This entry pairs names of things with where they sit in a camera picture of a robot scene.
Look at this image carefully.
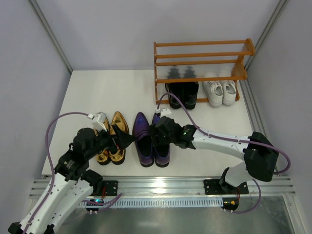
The gold loafer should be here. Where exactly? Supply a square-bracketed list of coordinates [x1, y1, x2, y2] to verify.
[109, 111, 129, 165]
[94, 126, 111, 166]

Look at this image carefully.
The purple loafer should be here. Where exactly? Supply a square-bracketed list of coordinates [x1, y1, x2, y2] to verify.
[132, 112, 154, 167]
[150, 113, 170, 168]

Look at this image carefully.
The black patent loafer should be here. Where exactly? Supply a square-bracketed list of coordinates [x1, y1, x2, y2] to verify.
[181, 65, 199, 110]
[165, 66, 183, 109]

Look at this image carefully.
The white sneaker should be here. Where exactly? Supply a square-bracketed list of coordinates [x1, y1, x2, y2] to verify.
[202, 80, 223, 107]
[220, 80, 237, 105]

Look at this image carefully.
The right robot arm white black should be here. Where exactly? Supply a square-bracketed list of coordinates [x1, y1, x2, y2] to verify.
[150, 117, 279, 194]

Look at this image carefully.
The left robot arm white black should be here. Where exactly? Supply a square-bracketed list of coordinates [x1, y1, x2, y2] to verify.
[8, 125, 135, 234]

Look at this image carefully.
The orange wooden shoe shelf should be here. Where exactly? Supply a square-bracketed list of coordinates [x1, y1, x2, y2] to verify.
[154, 39, 256, 104]

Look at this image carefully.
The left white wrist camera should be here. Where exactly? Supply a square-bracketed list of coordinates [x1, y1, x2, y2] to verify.
[92, 112, 106, 132]

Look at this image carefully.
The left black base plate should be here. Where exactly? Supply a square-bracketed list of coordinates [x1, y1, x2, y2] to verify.
[97, 180, 118, 197]

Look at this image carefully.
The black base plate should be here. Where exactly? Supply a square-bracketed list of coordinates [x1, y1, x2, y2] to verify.
[203, 179, 249, 195]
[97, 180, 118, 197]

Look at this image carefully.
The aluminium mounting rail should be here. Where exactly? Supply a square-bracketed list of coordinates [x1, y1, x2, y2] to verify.
[29, 175, 296, 198]

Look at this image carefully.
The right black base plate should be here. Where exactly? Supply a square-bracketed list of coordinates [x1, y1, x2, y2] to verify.
[203, 179, 249, 195]

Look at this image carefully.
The slotted grey cable duct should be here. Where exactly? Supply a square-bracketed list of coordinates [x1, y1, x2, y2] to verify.
[111, 197, 223, 209]

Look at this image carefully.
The right aluminium corner post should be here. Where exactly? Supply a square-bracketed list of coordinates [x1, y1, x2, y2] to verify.
[245, 0, 290, 70]

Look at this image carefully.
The aluminium corner post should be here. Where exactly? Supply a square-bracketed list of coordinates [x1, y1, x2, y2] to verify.
[27, 0, 73, 74]
[245, 0, 290, 70]

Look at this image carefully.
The left aluminium corner post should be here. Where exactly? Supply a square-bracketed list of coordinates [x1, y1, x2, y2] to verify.
[27, 0, 73, 74]

